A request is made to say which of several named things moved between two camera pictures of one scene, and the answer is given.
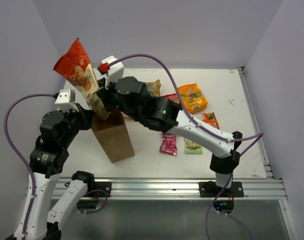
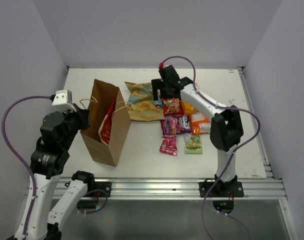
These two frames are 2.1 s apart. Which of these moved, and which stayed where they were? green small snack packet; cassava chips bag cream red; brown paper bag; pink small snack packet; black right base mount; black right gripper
Moved: cassava chips bag cream red; brown paper bag; black right gripper
Stayed: black right base mount; pink small snack packet; green small snack packet
